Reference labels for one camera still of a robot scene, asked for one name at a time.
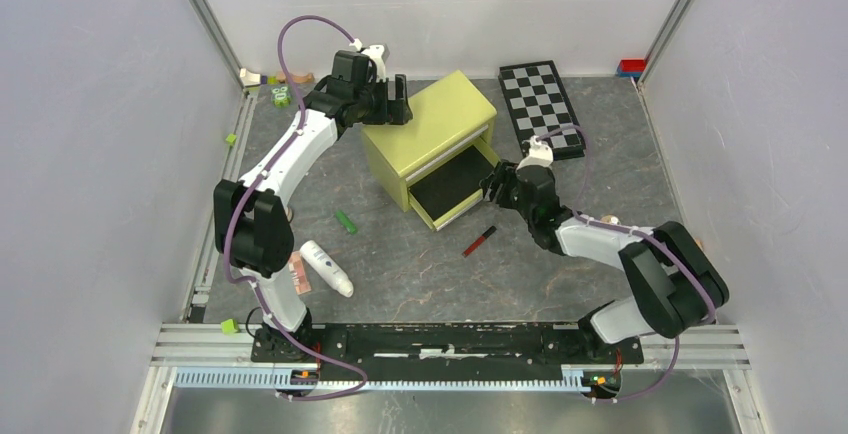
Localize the red black lip pencil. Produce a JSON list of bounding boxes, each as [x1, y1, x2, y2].
[[462, 225, 497, 257]]

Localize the green drawer cabinet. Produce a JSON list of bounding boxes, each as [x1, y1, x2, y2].
[[362, 70, 500, 231]]

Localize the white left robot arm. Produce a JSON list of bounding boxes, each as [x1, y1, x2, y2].
[[213, 44, 413, 362]]

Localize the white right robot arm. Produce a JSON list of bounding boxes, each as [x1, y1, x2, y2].
[[481, 162, 730, 362]]

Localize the green owl toy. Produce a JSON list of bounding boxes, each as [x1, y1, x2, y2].
[[271, 86, 292, 107]]

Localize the black white chessboard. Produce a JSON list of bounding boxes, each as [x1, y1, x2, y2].
[[498, 60, 579, 155]]

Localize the wooden arch blocks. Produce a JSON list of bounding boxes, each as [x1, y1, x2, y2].
[[238, 68, 315, 88]]

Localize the green lipstick tube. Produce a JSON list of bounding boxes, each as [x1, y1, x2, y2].
[[335, 210, 358, 235]]

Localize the red blue blocks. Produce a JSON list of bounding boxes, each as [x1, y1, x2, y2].
[[616, 58, 647, 78]]

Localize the white lotion tube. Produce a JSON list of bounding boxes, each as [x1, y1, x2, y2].
[[300, 240, 354, 298]]

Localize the eyeshadow palette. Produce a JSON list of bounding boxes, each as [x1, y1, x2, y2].
[[288, 251, 312, 295]]

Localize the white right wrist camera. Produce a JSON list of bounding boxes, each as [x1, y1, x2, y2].
[[518, 136, 554, 169]]

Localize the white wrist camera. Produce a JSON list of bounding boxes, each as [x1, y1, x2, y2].
[[349, 38, 390, 82], [518, 136, 554, 169]]

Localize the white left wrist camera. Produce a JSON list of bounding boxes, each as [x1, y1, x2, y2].
[[349, 38, 390, 82]]

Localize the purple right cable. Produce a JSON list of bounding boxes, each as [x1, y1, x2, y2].
[[533, 124, 720, 406]]

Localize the purple cable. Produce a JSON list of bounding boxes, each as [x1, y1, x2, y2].
[[221, 14, 372, 402], [533, 124, 720, 406]]

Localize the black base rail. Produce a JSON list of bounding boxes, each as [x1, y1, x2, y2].
[[250, 321, 647, 383]]

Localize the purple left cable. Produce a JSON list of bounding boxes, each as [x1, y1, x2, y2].
[[221, 14, 372, 402]]

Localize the green cube near rail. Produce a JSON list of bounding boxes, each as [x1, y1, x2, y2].
[[219, 318, 240, 335]]

